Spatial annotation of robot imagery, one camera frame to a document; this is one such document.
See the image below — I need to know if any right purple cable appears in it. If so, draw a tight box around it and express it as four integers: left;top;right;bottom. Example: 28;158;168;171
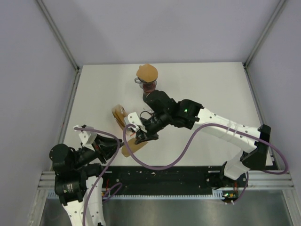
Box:
122;122;290;205

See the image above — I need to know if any aluminium frame rail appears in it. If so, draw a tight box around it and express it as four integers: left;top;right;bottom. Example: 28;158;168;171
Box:
34;0;80;72

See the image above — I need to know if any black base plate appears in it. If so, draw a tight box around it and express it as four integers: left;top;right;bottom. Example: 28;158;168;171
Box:
51;163;249;195

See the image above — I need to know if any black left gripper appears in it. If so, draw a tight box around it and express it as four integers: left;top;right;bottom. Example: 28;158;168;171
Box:
71;132;124;168

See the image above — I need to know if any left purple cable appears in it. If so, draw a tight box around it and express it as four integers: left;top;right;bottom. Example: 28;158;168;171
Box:
73;126;123;226

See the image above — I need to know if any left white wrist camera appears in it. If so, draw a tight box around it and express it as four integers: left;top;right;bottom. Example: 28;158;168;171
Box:
73;125;97;150

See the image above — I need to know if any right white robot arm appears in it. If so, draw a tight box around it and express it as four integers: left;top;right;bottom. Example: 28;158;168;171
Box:
128;90;271;186

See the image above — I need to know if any brown paper coffee filter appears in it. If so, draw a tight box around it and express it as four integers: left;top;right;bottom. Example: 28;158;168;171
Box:
136;64;158;83

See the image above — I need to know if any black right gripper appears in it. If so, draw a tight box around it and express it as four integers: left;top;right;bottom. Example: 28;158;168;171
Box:
135;112;170;145

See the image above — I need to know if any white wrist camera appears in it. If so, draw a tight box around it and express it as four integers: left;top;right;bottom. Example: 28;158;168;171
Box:
124;112;147;132
73;125;97;150

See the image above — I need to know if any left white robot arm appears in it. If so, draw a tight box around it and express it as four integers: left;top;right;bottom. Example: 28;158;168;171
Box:
49;132;123;226

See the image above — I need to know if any grey cable duct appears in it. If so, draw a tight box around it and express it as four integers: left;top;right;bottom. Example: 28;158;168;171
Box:
47;189;238;201

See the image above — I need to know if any purple cable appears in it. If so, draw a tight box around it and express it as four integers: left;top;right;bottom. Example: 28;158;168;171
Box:
73;126;123;226
122;122;290;205

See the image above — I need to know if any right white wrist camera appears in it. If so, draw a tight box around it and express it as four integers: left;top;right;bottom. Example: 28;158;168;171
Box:
124;112;147;132

